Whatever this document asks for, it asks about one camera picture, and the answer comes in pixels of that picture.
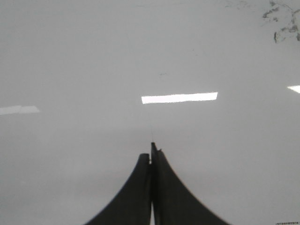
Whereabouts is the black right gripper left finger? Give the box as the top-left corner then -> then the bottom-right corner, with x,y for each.
86,153 -> 151,225

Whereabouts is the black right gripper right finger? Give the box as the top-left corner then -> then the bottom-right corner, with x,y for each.
151,142 -> 228,225

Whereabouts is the white whiteboard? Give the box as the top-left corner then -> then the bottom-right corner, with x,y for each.
0,0 -> 300,225

